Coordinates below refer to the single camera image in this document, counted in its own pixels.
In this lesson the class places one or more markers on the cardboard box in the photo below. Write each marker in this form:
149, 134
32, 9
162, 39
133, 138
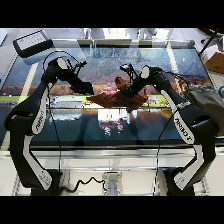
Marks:
216, 63

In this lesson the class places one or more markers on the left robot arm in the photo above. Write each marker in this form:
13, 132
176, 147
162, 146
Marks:
20, 126

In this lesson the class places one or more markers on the brown T-shirt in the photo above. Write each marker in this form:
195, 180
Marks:
116, 99

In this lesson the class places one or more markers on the silver frame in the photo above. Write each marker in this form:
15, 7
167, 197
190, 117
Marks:
112, 183

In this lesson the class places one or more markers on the dark grey garment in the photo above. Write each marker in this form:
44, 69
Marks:
210, 106

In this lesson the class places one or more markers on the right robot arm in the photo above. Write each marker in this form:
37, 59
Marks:
200, 133

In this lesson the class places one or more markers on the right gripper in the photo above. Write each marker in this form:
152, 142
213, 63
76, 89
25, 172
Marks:
135, 88

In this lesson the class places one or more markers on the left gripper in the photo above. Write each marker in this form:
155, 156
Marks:
81, 86

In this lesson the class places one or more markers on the black flat case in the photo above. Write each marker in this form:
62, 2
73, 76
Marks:
31, 43

